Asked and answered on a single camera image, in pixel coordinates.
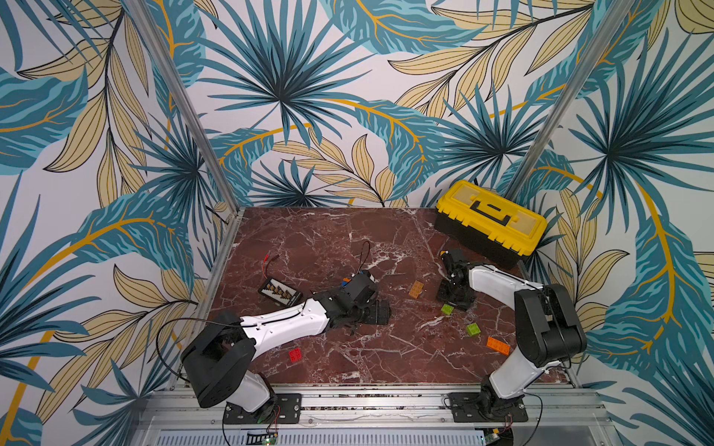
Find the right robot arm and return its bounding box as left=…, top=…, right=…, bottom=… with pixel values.
left=438, top=250, right=587, bottom=406

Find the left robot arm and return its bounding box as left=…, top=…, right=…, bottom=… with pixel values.
left=180, top=271, right=392, bottom=417

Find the green 2x4 lego brick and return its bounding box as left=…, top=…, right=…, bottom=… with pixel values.
left=467, top=323, right=482, bottom=336

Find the tan 2x4 lego brick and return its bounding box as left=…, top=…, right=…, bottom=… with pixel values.
left=408, top=281, right=424, bottom=299

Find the red 2x2 lego brick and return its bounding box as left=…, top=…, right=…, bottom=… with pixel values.
left=288, top=348, right=303, bottom=362

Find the yellow black toolbox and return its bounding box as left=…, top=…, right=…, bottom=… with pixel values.
left=434, top=180, right=548, bottom=269

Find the black charging board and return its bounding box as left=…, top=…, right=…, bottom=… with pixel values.
left=258, top=277, right=303, bottom=308

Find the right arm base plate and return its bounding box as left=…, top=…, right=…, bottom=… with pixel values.
left=447, top=391, right=528, bottom=424

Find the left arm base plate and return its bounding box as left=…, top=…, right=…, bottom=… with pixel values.
left=223, top=393, right=302, bottom=426

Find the aluminium front rail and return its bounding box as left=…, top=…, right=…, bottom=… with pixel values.
left=129, top=384, right=621, bottom=445

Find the right aluminium frame post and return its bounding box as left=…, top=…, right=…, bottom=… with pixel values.
left=504, top=0, right=634, bottom=202

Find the aluminium frame post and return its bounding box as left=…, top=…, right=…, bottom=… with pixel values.
left=504, top=0, right=634, bottom=202
left=126, top=0, right=241, bottom=216

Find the left aluminium frame post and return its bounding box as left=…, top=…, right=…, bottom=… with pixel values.
left=126, top=0, right=241, bottom=216

